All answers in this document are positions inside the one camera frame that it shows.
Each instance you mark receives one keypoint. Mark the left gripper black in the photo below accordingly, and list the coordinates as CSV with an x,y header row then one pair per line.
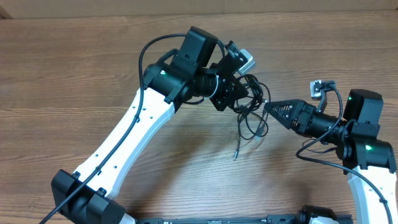
x,y
232,89

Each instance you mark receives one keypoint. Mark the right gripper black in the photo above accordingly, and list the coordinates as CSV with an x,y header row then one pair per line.
x,y
306,112

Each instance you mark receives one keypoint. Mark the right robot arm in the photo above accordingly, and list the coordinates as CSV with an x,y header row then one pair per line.
x,y
368,162

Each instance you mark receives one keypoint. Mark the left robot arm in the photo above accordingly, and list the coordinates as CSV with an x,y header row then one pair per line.
x,y
203,66

